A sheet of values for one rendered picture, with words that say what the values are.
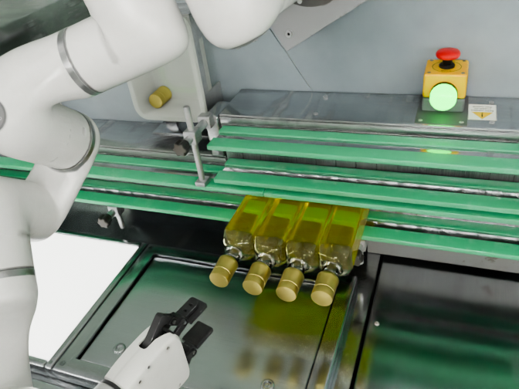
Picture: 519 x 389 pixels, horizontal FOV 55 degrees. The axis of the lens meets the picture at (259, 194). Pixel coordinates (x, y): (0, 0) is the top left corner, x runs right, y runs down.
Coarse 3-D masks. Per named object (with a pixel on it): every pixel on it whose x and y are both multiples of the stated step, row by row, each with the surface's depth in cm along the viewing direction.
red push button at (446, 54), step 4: (444, 48) 86; (448, 48) 85; (452, 48) 85; (436, 52) 85; (440, 52) 85; (444, 52) 84; (448, 52) 84; (452, 52) 84; (456, 52) 84; (460, 52) 84; (436, 56) 85; (440, 56) 84; (444, 56) 84; (448, 56) 84; (452, 56) 83; (456, 56) 84; (444, 60) 85; (448, 60) 85; (452, 60) 85; (444, 64) 86; (448, 64) 85
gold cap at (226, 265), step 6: (222, 258) 84; (228, 258) 84; (216, 264) 84; (222, 264) 83; (228, 264) 83; (234, 264) 84; (216, 270) 82; (222, 270) 82; (228, 270) 82; (234, 270) 84; (210, 276) 82; (216, 276) 82; (222, 276) 81; (228, 276) 82; (216, 282) 83; (222, 282) 82; (228, 282) 82
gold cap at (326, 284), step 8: (320, 272) 79; (328, 272) 78; (320, 280) 77; (328, 280) 77; (336, 280) 78; (320, 288) 76; (328, 288) 76; (336, 288) 78; (312, 296) 77; (320, 296) 76; (328, 296) 75; (320, 304) 77; (328, 304) 76
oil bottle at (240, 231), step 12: (240, 204) 94; (252, 204) 94; (264, 204) 93; (240, 216) 91; (252, 216) 91; (264, 216) 92; (228, 228) 88; (240, 228) 88; (252, 228) 88; (228, 240) 87; (240, 240) 86; (252, 240) 87; (252, 252) 88
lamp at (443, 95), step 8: (432, 88) 85; (440, 88) 83; (448, 88) 83; (432, 96) 84; (440, 96) 83; (448, 96) 83; (456, 96) 84; (432, 104) 85; (440, 104) 84; (448, 104) 84
